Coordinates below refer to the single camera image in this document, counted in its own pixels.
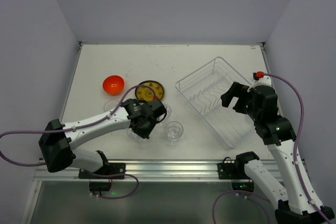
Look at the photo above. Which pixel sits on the yellow patterned plate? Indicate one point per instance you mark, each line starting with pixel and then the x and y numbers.
pixel 148 90

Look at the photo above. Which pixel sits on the clear glass cup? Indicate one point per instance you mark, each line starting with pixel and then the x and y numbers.
pixel 133 136
pixel 168 112
pixel 111 105
pixel 173 131

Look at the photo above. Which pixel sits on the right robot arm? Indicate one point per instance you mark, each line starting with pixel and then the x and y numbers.
pixel 294 200

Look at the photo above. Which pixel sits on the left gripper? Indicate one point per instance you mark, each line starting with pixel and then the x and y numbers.
pixel 143 129

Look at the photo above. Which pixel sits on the orange bowl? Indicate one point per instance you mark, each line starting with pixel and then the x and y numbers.
pixel 113 85

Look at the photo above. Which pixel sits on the aluminium mounting rail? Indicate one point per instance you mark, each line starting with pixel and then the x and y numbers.
pixel 147 171

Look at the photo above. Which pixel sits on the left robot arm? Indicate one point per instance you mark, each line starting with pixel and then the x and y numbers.
pixel 61 144

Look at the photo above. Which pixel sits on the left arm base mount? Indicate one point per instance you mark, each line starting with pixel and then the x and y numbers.
pixel 116 168

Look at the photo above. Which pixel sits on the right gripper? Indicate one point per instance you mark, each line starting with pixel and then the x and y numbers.
pixel 237 95

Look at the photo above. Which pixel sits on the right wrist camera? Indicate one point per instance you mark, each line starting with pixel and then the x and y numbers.
pixel 261 79

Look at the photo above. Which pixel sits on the white wire dish rack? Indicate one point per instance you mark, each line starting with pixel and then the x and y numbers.
pixel 203 88

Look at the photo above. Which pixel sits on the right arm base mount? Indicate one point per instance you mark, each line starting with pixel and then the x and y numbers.
pixel 234 169

